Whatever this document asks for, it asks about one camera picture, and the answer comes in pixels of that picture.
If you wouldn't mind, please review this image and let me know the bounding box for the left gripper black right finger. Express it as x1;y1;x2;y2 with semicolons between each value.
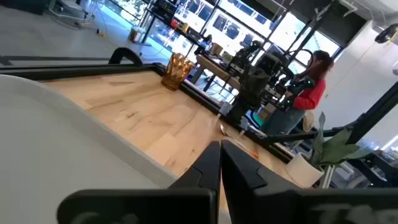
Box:
221;139;398;224

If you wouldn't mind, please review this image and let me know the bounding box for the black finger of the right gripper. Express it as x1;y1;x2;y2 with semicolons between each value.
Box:
238;116;250;131
218;101;233;116

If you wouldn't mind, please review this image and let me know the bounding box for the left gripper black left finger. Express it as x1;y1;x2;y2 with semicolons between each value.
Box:
57;140;222;224

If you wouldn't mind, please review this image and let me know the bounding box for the amber faceted glass cup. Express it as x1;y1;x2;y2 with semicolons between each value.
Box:
160;52;196;91

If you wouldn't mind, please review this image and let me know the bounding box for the grey plastic tray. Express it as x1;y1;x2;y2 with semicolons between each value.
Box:
0;73;178;224

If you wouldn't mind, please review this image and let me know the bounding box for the wooden background desk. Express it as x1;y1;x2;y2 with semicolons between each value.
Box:
195;54;243;93

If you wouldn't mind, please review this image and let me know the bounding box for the white plant pot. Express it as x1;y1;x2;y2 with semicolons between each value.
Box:
285;152;325;189

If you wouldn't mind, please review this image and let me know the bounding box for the black background equipment rig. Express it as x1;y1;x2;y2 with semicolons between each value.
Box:
259;49;315;112

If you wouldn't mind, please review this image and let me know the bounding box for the brown cardboard box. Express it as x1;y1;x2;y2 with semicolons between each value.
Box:
211;42;224;57

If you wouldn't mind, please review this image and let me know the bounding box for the person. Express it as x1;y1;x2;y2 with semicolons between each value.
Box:
260;49;335;136

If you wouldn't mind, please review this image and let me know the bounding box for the green artificial plant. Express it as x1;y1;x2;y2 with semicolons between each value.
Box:
310;111;373;171

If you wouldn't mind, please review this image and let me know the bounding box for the black cable loop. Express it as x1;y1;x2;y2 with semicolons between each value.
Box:
108;47;144;67

